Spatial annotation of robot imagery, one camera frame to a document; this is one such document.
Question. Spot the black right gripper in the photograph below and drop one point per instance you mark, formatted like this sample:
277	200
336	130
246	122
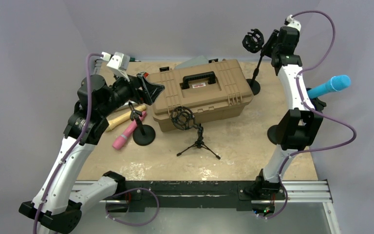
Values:
267	53

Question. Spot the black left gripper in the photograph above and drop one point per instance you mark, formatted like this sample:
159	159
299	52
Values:
150	90

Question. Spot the black stand for cream microphone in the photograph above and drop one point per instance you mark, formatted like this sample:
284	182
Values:
143	135

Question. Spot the cream yellow microphone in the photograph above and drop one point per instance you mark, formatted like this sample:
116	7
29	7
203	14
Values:
122	118

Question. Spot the blue microphone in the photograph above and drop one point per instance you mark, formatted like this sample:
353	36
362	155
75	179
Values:
335	84

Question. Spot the black clip stand for blue microphone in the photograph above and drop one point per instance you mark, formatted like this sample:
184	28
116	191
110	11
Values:
296	130

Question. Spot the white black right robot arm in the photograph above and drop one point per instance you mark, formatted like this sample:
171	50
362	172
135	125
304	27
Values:
293	87

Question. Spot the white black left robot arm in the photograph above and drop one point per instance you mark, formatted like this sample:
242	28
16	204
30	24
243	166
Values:
56	209

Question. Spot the pink microphone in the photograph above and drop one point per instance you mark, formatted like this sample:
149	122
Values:
122	139

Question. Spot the grey flat sheet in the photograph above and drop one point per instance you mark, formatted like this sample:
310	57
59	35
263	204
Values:
199	60

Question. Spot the tan plastic tool case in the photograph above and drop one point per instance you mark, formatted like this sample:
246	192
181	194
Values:
212	91

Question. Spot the green screwdriver handle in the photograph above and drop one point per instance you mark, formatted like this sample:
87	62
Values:
134	60

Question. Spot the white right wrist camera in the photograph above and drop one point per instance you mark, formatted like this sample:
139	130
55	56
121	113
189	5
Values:
293	23

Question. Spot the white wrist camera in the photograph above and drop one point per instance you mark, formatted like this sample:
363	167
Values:
293	23
117	63

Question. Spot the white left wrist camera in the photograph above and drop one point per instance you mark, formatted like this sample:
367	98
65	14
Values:
117	63

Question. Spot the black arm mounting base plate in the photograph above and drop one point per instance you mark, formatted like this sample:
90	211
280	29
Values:
239	195

